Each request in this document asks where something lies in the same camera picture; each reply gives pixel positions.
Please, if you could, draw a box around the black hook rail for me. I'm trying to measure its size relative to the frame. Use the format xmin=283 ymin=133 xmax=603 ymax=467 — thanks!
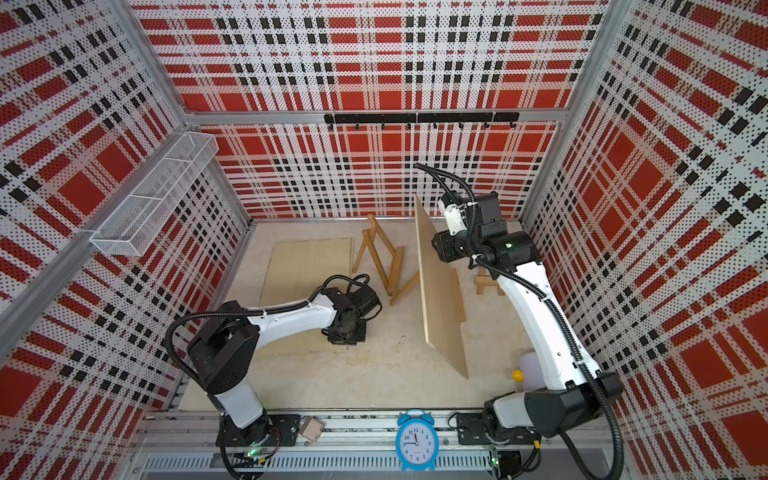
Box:
xmin=324 ymin=111 xmax=520 ymax=127

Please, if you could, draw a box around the blue alarm clock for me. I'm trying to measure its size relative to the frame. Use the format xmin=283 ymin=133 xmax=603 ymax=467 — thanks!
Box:
xmin=395 ymin=409 xmax=440 ymax=471

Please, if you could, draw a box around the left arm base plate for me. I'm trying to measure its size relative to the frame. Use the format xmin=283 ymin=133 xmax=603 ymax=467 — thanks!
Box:
xmin=216 ymin=414 xmax=301 ymax=448

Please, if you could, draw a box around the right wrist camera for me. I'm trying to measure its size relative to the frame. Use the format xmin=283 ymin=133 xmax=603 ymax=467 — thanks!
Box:
xmin=440 ymin=191 xmax=508 ymax=238

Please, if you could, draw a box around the lavender toaster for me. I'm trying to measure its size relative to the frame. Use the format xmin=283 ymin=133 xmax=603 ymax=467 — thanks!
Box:
xmin=512 ymin=351 xmax=546 ymax=392

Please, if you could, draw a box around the small wooden easel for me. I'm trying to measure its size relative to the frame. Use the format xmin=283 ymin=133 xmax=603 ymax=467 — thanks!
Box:
xmin=474 ymin=268 xmax=505 ymax=296

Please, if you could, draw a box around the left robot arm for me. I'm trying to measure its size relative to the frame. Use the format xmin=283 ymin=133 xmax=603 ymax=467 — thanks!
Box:
xmin=163 ymin=274 xmax=382 ymax=447

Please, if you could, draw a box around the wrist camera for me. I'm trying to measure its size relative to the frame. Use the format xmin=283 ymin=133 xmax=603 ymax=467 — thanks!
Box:
xmin=440 ymin=191 xmax=508 ymax=238
xmin=347 ymin=285 xmax=382 ymax=321

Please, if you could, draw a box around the small brown square block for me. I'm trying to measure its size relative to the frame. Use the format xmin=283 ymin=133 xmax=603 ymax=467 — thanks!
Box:
xmin=299 ymin=417 xmax=326 ymax=443

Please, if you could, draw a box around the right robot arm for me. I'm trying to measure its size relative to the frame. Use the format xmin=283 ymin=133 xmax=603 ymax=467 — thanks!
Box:
xmin=415 ymin=163 xmax=625 ymax=479

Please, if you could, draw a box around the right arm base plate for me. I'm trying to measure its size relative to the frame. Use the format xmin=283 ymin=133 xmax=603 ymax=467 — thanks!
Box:
xmin=450 ymin=411 xmax=541 ymax=446

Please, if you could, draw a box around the white wire mesh basket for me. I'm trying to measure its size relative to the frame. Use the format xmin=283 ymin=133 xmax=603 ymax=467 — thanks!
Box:
xmin=90 ymin=131 xmax=218 ymax=257

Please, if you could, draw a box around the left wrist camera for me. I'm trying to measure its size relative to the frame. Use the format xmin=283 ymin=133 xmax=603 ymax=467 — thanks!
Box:
xmin=347 ymin=285 xmax=382 ymax=321

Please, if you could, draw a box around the wooden board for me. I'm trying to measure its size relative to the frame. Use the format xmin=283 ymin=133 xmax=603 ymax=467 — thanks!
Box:
xmin=254 ymin=237 xmax=353 ymax=358
xmin=414 ymin=197 xmax=469 ymax=379

